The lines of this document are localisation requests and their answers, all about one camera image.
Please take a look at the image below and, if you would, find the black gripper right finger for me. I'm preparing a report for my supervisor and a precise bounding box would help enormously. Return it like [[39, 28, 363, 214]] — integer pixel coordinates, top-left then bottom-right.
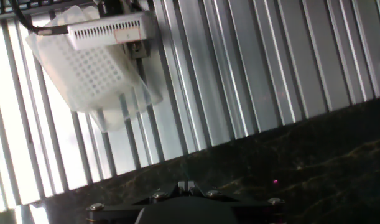
[[187, 181, 287, 224]]

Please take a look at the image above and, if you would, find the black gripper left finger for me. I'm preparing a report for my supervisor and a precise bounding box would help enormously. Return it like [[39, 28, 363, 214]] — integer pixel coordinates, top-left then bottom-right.
[[85, 181, 187, 224]]

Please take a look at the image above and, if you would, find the white tip rack tilted box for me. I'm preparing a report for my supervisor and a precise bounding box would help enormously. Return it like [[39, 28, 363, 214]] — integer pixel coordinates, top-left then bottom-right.
[[24, 4, 164, 133]]

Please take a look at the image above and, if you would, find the black marble pattern mat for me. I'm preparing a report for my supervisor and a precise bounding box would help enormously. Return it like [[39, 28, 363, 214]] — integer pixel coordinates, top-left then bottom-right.
[[21, 95, 380, 224]]

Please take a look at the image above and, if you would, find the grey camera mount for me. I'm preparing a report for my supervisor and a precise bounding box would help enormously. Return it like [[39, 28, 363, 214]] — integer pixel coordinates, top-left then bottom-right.
[[126, 40, 152, 60]]

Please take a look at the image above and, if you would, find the silver camera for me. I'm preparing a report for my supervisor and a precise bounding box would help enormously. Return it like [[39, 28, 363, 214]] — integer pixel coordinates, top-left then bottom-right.
[[67, 11, 156, 51]]

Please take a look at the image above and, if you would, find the black camera cable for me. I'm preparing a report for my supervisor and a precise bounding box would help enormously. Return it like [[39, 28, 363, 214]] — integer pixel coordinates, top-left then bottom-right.
[[8, 0, 69, 36]]

